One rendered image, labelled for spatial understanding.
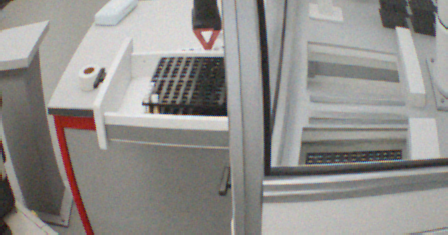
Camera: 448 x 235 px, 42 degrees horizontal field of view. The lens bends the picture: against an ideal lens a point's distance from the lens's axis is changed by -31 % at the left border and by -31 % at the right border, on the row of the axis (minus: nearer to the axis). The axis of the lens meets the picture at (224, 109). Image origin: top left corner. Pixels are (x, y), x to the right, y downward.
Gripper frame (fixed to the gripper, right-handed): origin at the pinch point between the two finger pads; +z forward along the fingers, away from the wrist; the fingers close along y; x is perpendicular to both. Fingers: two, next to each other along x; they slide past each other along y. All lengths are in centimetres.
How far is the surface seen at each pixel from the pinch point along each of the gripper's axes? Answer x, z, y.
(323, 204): -12, -25, -88
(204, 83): 1.8, -9.3, -30.6
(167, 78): 8.8, -9.3, -27.4
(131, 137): 16.9, -4.3, -39.1
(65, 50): 76, 84, 170
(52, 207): 67, 75, 27
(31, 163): 71, 53, 28
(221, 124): -0.4, -8.1, -42.5
